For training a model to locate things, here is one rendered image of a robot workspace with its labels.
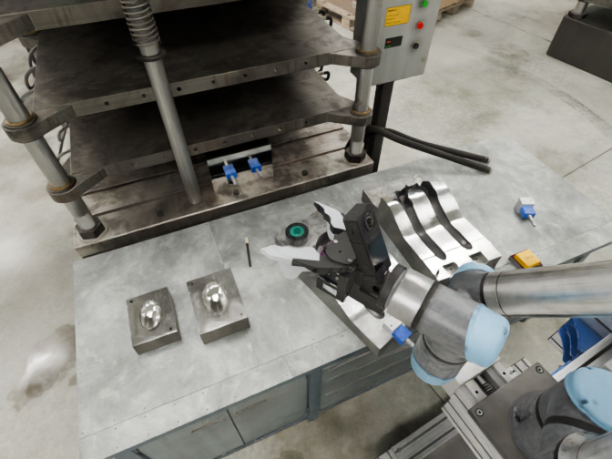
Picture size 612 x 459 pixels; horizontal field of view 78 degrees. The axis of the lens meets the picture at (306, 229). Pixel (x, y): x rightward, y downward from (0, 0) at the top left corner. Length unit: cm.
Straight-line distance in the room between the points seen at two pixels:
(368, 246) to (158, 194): 133
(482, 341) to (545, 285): 14
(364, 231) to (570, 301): 29
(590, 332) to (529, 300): 76
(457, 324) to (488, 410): 47
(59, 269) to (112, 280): 131
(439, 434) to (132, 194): 161
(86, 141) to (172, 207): 39
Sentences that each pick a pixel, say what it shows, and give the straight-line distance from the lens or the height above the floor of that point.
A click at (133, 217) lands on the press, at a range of 170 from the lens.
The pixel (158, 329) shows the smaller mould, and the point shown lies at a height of 86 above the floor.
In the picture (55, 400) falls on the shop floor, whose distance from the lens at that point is 234.
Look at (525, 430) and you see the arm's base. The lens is 96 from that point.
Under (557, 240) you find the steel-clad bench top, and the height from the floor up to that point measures 80.
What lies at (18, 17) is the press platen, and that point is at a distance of 136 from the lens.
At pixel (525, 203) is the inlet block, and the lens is 174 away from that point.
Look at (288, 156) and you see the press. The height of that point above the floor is 79.
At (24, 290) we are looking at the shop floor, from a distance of 280.
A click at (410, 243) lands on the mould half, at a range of 138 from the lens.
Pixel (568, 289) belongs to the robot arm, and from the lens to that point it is 62.
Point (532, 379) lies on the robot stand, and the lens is 107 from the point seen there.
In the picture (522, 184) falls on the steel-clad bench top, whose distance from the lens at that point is 191.
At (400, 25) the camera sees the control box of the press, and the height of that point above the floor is 131.
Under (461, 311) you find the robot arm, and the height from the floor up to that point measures 147.
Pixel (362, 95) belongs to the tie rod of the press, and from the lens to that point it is 162.
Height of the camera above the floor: 192
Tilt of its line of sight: 49 degrees down
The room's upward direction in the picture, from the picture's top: straight up
